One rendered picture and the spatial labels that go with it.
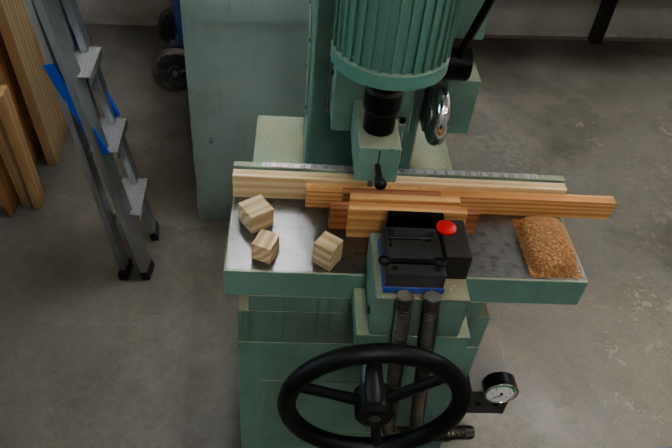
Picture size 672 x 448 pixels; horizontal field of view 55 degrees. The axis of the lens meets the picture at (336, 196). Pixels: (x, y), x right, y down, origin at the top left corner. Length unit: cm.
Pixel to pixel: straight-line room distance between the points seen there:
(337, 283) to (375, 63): 37
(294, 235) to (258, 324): 17
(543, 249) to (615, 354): 121
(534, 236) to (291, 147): 58
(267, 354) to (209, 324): 90
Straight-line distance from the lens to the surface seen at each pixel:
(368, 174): 106
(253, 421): 143
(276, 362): 125
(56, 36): 175
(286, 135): 148
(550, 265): 113
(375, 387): 89
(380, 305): 96
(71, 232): 246
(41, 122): 264
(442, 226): 98
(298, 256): 107
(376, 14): 87
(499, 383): 124
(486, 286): 111
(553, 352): 223
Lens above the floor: 169
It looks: 42 degrees down
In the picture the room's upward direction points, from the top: 6 degrees clockwise
